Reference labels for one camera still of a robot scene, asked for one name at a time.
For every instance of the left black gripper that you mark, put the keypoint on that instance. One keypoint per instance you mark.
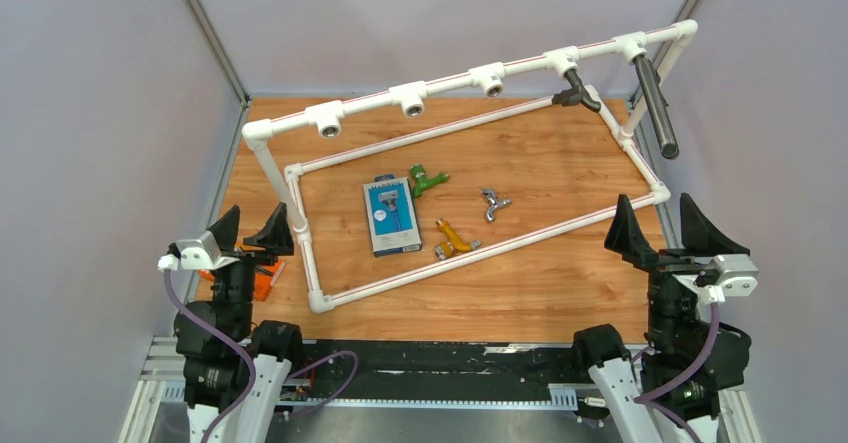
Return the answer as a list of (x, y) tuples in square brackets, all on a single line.
[(226, 231)]

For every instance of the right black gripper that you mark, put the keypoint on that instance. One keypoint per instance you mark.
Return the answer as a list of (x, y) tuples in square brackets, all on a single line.
[(698, 237)]

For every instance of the yellow brass faucet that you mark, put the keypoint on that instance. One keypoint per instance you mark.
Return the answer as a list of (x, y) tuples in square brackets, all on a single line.
[(453, 244)]

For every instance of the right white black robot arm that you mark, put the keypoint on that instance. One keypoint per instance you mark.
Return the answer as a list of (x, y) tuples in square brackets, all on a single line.
[(670, 392)]

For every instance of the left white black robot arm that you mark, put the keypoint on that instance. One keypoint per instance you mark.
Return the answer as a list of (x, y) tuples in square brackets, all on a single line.
[(234, 370)]

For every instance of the orange razor package box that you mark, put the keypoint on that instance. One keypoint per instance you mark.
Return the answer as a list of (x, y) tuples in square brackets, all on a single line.
[(237, 276)]

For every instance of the blue razor package box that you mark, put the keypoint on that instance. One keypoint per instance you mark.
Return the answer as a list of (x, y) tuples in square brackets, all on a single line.
[(391, 216)]

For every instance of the dark metal tube faucet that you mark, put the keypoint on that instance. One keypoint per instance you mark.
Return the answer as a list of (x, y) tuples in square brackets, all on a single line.
[(649, 80)]

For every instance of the silver chrome faucet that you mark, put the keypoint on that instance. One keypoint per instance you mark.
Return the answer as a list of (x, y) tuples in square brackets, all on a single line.
[(494, 203)]

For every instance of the green faucet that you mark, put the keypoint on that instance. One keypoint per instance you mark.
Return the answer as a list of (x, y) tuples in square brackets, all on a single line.
[(423, 182)]

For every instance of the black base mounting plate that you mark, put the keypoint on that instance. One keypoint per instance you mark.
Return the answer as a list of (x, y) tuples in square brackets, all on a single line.
[(443, 371)]

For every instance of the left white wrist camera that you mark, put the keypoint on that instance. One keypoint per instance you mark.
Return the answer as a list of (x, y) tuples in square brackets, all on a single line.
[(197, 253)]

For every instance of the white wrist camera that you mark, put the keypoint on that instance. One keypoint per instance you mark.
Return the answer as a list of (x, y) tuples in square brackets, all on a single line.
[(726, 276), (197, 253)]

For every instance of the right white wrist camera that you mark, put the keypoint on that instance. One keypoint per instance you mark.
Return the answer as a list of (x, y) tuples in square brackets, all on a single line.
[(726, 276)]

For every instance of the black faucet on frame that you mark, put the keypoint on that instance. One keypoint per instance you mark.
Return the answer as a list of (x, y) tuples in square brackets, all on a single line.
[(576, 94)]

